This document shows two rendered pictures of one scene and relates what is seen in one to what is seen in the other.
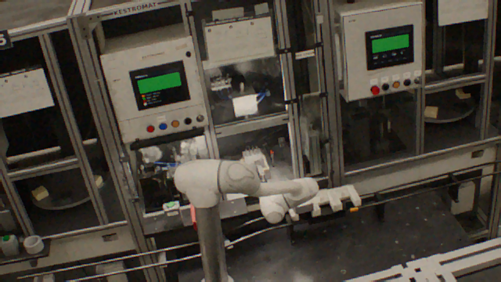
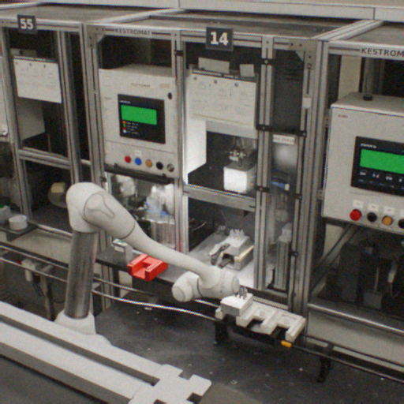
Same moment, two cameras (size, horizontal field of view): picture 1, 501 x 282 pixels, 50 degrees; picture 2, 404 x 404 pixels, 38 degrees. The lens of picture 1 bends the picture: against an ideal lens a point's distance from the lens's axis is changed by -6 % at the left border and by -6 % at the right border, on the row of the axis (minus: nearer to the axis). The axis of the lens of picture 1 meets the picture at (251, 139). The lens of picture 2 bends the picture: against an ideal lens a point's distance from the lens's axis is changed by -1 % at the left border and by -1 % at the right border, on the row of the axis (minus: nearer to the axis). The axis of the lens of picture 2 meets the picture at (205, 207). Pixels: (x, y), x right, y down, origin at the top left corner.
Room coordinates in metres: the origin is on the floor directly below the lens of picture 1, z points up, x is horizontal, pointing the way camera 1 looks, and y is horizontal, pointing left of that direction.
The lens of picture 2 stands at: (0.47, -1.36, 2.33)
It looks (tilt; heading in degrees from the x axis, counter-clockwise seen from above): 24 degrees down; 36
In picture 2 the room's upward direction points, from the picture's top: straight up
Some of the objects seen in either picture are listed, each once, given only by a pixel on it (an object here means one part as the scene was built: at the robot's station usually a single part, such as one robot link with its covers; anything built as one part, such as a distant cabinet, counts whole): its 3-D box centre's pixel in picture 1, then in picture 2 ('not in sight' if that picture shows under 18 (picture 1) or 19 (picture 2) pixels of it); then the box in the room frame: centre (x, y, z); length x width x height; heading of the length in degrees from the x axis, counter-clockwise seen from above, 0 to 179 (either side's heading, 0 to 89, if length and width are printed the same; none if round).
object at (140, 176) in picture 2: (166, 137); (137, 173); (2.36, 0.40, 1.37); 0.36 x 0.04 x 0.04; 96
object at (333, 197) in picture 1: (323, 206); (259, 322); (2.32, -0.31, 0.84); 0.36 x 0.14 x 0.10; 96
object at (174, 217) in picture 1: (173, 213); (124, 250); (2.29, 0.45, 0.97); 0.08 x 0.08 x 0.12; 6
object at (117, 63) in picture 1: (155, 81); (151, 117); (2.49, 0.41, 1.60); 0.42 x 0.29 x 0.46; 96
